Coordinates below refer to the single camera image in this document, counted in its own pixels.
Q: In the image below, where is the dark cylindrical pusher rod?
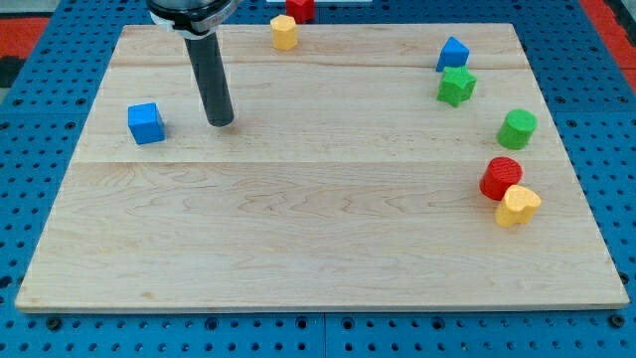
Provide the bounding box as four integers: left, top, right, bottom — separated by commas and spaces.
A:
185, 33, 235, 127

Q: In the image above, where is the blue triangular block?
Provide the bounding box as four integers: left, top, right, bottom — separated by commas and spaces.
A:
435, 37, 470, 73

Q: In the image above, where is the light wooden board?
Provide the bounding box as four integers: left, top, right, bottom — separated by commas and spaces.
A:
15, 23, 629, 313

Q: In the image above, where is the robot arm flange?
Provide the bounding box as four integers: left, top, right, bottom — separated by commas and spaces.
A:
146, 0, 241, 40

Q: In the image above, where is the yellow hexagon block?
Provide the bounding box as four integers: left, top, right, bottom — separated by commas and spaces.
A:
270, 15, 298, 51

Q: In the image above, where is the green cylinder block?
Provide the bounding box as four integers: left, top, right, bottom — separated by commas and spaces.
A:
496, 108, 538, 150

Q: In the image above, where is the blue cube block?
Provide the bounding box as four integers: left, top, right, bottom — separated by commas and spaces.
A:
127, 102, 165, 145

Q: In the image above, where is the green star block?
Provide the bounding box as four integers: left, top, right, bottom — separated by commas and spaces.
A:
436, 66, 477, 107

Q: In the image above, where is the red block at top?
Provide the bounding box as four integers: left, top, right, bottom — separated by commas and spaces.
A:
285, 0, 316, 24

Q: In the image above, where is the yellow heart block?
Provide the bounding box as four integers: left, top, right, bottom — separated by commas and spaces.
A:
495, 185, 542, 228

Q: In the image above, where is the red cylinder block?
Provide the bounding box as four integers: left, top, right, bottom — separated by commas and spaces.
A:
479, 156, 523, 201

